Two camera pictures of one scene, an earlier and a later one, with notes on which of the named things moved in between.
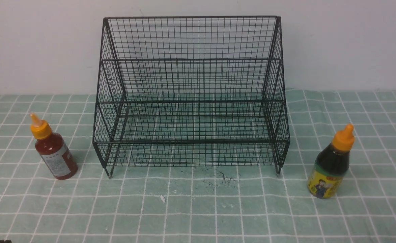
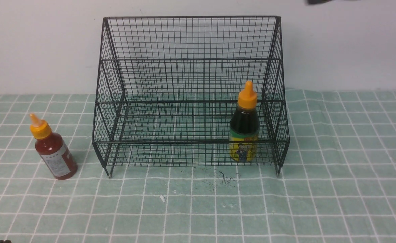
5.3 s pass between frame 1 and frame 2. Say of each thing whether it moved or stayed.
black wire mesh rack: stayed
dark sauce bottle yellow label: moved
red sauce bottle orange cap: stayed
